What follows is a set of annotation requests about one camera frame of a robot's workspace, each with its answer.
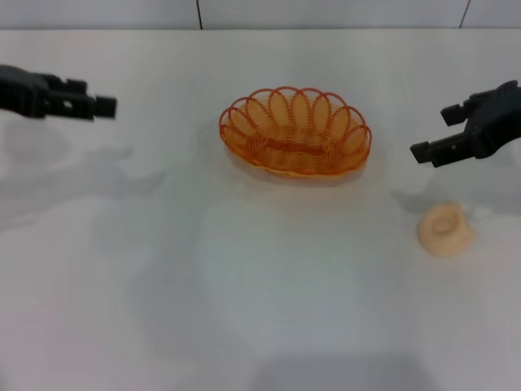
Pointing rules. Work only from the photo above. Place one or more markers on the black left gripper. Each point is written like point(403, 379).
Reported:
point(22, 91)

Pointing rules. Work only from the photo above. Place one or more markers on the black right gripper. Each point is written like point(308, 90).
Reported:
point(498, 122)

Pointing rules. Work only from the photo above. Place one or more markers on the beige round bun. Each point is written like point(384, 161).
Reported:
point(445, 232)

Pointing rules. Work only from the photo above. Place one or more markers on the orange woven plastic basket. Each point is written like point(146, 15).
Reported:
point(295, 148)

